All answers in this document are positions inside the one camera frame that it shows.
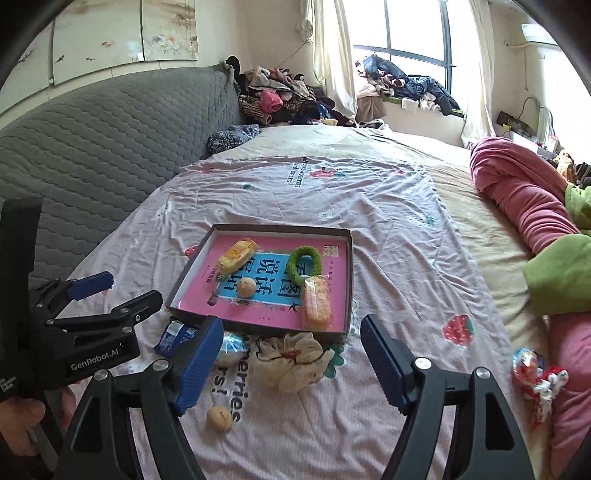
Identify dark cardboard box tray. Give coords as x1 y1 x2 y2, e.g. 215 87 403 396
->
165 224 354 344

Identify long orange cake packet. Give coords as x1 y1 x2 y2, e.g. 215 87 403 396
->
301 275 333 330

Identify yellow cake packet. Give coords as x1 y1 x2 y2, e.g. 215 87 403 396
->
217 237 257 273

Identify clothes heap on windowsill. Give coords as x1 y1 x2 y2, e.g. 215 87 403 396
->
355 54 460 116

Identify cream mesh pouch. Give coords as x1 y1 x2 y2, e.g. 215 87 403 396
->
256 330 335 393

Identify wall painting panels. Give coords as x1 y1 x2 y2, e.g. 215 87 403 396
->
0 0 200 116

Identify green fluffy ring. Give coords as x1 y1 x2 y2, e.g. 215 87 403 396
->
286 246 321 280

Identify pink and blue book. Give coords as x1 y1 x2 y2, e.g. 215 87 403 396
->
178 231 348 333

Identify black power strip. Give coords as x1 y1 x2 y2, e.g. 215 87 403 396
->
497 111 532 134

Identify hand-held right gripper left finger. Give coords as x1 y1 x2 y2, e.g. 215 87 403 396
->
54 316 225 480

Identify person's left hand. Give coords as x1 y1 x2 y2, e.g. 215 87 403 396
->
0 385 77 460

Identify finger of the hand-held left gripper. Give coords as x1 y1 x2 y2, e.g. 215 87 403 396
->
44 290 164 333
32 272 115 319

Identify beige bed sheet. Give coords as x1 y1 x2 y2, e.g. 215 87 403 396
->
249 124 559 352

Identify brown cloth bundle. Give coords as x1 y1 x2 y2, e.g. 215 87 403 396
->
356 95 386 121

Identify red white round snack packet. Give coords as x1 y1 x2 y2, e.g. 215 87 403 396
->
215 331 250 367

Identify grey quilted headboard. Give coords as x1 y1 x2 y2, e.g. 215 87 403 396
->
0 65 245 296

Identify pink blanket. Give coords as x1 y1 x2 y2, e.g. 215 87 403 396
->
468 136 591 476

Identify blue snack packet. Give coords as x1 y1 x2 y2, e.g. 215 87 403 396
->
154 320 200 357

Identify white air conditioner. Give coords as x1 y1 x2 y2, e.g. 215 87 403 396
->
521 23 559 47

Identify cream curtain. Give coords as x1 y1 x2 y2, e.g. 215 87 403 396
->
462 0 497 148
300 0 358 121

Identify pink printed bed sheet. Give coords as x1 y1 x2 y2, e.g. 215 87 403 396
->
60 124 555 480

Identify red white snack bag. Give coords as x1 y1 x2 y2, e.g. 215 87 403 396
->
512 347 546 400

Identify window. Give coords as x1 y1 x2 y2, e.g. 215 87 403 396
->
353 0 476 109

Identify pile of clothes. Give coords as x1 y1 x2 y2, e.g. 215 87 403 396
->
226 55 356 127

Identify dark blue patterned cloth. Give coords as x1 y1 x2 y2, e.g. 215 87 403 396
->
205 124 262 155

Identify green cloth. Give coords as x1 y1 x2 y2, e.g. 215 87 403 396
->
523 184 591 317

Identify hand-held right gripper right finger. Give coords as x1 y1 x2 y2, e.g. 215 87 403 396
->
360 314 535 480

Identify red white candy toy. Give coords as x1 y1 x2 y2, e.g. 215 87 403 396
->
531 366 570 430

